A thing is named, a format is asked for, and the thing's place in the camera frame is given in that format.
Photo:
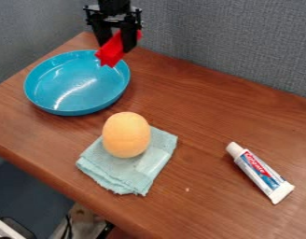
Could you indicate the light blue folded cloth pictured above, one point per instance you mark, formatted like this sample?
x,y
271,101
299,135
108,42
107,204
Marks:
x,y
128,176

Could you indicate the orange egg-shaped ball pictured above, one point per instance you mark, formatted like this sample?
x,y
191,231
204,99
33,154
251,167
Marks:
x,y
127,134

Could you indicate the blue plate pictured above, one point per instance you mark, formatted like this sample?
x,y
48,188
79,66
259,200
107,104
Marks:
x,y
69,84

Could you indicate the white toothpaste tube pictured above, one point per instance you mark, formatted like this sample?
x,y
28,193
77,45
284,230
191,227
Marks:
x,y
269,181

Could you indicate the red rectangular block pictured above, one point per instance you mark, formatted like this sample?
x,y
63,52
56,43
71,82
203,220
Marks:
x,y
111,52

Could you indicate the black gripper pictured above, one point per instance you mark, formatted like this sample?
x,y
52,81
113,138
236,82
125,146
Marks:
x,y
109,14

